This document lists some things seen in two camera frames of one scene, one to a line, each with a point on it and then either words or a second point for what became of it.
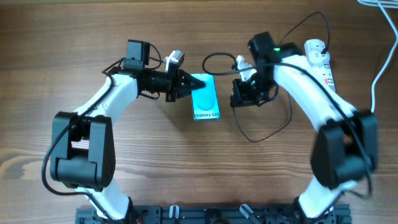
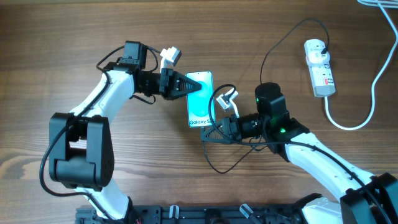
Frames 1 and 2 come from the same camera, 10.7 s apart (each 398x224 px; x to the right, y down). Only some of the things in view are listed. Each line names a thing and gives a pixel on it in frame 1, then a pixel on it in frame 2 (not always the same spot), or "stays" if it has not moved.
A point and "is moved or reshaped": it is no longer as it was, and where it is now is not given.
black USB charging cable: x=273 y=130 is moved or reshaped
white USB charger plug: x=315 y=57 stays
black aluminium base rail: x=215 y=214 stays
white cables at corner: x=381 y=4 stays
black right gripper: x=237 y=93 → x=228 y=128
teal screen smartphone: x=204 y=100 is moved or reshaped
